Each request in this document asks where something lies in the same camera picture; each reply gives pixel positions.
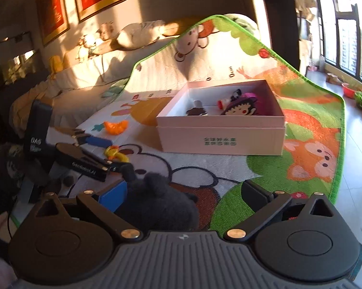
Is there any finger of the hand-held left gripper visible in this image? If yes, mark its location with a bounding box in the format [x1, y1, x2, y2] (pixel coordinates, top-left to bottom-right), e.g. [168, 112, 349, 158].
[79, 147, 127, 174]
[68, 128, 113, 147]

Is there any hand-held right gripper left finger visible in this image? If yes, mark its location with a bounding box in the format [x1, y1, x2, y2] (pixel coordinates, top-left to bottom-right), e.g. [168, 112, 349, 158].
[33, 180, 142, 242]

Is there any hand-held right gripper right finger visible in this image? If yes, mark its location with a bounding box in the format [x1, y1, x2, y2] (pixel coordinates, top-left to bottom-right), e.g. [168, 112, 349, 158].
[224, 180, 335, 242]

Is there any yellow ring toy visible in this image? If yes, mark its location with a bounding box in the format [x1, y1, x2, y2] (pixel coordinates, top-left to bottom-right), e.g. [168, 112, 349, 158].
[105, 145, 130, 162]

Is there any dark grey plush toy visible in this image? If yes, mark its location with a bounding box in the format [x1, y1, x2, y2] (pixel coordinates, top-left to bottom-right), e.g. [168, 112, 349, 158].
[118, 163, 199, 232]

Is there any pink cardboard box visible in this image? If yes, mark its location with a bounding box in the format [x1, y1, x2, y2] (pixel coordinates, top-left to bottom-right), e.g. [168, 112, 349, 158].
[155, 79, 287, 156]

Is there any orange tangerine toy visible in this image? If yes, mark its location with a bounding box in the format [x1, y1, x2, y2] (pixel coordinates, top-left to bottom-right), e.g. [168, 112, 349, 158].
[104, 120, 130, 135]

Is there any cartoon animal play mat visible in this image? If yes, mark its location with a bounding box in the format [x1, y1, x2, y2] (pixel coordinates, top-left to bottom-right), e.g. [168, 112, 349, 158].
[12, 14, 347, 238]

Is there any dark fuzzy cloth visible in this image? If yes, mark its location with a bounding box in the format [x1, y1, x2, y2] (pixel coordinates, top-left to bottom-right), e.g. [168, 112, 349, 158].
[0, 143, 29, 214]

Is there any cream covered sofa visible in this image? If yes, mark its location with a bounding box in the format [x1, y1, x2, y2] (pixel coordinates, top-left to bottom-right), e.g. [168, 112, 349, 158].
[12, 15, 260, 127]

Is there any dark cabinet with mirror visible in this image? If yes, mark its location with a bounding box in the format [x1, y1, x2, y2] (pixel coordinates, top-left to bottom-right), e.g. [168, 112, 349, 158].
[0, 31, 50, 103]

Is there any cartoon girl figure toy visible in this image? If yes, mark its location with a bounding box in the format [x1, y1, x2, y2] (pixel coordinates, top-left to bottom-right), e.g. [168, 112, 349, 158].
[221, 101, 251, 117]

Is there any beige plush toy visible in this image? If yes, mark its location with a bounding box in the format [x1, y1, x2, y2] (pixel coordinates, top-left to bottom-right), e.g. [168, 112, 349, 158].
[76, 33, 104, 62]
[96, 21, 116, 42]

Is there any dark brown small toy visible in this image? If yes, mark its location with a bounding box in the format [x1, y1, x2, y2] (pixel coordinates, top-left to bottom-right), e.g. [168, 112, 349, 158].
[186, 99, 209, 117]

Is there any white pillow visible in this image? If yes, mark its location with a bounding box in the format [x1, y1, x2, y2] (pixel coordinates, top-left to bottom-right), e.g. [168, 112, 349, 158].
[116, 20, 167, 50]

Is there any red flower pot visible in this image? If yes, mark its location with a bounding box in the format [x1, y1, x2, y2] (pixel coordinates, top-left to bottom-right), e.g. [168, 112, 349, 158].
[342, 83, 358, 99]

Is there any yellow cushion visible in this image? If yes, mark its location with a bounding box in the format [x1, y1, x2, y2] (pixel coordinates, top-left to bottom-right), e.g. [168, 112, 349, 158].
[163, 16, 206, 37]

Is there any dark curtain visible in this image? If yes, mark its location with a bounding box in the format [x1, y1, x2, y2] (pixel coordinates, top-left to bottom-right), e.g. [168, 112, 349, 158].
[257, 0, 301, 70]

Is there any black framed window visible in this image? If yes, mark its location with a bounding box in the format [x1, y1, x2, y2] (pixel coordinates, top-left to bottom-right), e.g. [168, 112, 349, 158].
[313, 0, 362, 86]

